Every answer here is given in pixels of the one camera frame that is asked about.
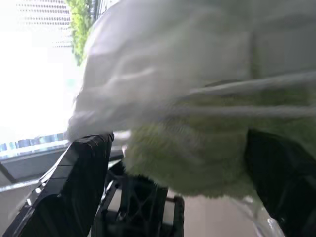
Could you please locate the clear plastic wrap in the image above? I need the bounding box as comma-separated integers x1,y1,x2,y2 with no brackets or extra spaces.
234,194,286,237

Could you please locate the green leafy plant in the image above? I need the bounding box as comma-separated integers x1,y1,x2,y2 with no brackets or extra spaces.
65,0,100,67

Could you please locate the grey window sill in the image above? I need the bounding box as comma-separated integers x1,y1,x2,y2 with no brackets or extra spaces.
0,133,73,193

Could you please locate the black lattice frame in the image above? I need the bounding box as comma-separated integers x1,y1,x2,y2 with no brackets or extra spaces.
92,158,186,237

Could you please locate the green fluffy towel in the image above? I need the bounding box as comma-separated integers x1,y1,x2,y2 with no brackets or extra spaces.
122,85,316,201

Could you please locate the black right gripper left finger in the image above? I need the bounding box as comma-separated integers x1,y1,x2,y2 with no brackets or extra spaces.
0,132,115,237

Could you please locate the white drawstring cord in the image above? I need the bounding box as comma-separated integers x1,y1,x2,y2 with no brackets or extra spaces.
189,72,316,96

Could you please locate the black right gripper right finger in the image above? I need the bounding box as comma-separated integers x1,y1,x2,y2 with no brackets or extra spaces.
243,128,316,237

